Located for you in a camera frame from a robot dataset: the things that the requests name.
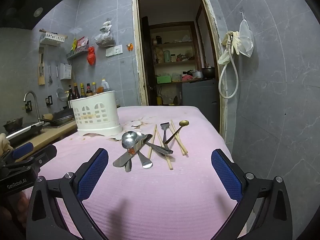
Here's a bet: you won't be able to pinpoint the dark pot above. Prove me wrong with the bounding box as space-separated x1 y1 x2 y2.
201 66 216 79

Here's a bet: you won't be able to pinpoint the white wall basket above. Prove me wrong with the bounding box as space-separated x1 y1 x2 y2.
39 29 68 46

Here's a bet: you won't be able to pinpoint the white wall holder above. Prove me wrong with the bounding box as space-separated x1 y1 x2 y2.
60 63 73 81

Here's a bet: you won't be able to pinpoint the black frying pan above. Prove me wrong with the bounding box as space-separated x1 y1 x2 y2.
42 108 76 127

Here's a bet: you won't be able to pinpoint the red plastic bag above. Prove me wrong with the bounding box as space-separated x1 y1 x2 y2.
87 46 96 66

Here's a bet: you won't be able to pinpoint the large steel spoon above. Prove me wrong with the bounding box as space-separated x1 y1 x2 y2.
122 131 139 172

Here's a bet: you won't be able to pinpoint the pink floral tablecloth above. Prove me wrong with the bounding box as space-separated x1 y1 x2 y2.
25 106 241 240

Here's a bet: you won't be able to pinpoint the gold spoon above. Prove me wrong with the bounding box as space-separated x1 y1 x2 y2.
164 120 190 145

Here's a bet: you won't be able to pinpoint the white switch panel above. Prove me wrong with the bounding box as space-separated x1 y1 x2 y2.
105 44 123 57

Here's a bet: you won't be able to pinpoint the cooking oil jug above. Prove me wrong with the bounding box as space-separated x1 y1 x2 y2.
100 78 112 92

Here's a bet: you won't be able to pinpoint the grey wall shelf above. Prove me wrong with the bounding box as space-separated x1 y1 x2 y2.
66 45 90 60

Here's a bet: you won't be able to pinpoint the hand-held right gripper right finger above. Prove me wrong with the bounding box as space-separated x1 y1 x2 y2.
211 149 293 240

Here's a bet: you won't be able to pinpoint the steel mesh strainer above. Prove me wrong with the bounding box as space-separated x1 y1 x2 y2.
56 65 66 102

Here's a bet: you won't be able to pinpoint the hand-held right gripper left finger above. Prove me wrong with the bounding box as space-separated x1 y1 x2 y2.
26 148 109 240

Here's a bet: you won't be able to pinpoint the black range hood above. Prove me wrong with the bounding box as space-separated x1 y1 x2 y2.
0 0 63 30

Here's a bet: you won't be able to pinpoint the steel faucet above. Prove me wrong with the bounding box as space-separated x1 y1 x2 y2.
23 90 41 121

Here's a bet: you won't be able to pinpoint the wooden chopstick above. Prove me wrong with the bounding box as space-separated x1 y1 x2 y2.
148 124 157 160
170 119 186 156
155 129 173 170
172 120 188 155

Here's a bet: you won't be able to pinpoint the clear plastic bag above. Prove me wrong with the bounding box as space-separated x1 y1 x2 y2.
94 19 116 47

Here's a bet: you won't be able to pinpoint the cream rubber gloves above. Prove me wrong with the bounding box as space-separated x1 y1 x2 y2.
218 30 242 65

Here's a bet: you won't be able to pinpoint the steel table knife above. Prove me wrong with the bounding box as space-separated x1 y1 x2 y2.
112 134 153 168

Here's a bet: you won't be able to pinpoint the grey cabinet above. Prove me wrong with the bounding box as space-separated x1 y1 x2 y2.
181 78 221 133

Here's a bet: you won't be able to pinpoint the beige towel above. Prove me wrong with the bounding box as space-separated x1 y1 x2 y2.
0 133 12 153

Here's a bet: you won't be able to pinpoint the white hose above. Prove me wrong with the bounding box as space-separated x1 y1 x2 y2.
218 33 238 99

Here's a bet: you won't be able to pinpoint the wooden shelf unit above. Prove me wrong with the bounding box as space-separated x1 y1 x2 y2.
149 21 201 83

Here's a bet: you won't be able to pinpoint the wooden door frame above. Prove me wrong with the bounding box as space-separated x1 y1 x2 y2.
131 0 227 141

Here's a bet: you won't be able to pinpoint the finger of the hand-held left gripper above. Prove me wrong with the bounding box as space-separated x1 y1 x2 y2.
24 144 57 174
11 142 34 160

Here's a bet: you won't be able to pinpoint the red snack packet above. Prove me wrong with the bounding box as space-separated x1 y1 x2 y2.
76 37 89 49

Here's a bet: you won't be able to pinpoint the wooden knife rack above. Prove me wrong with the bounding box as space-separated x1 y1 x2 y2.
37 47 46 86

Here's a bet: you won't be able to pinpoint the small cooking pot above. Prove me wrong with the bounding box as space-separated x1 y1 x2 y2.
3 119 24 133

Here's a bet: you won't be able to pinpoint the induction cooker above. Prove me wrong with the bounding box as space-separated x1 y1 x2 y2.
4 122 44 146

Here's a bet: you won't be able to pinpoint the white plastic utensil holder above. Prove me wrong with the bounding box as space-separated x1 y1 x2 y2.
69 90 123 137

